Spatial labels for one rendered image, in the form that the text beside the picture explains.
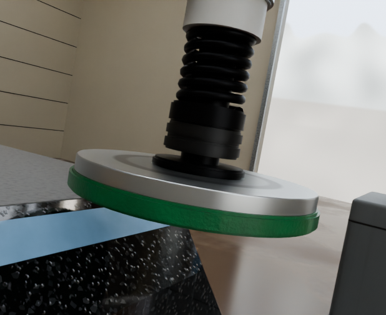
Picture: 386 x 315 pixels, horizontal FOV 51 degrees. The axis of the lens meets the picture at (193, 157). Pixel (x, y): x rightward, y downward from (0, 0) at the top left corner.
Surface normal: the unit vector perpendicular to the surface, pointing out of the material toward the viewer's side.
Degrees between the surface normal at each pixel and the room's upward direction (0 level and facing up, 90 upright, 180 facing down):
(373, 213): 90
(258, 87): 90
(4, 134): 90
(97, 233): 46
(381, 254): 90
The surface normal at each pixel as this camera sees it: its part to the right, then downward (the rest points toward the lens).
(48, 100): 0.85, 0.18
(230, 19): 0.07, 0.08
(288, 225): 0.59, 0.16
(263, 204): 0.40, 0.14
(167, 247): 0.73, -0.56
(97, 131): -0.50, -0.02
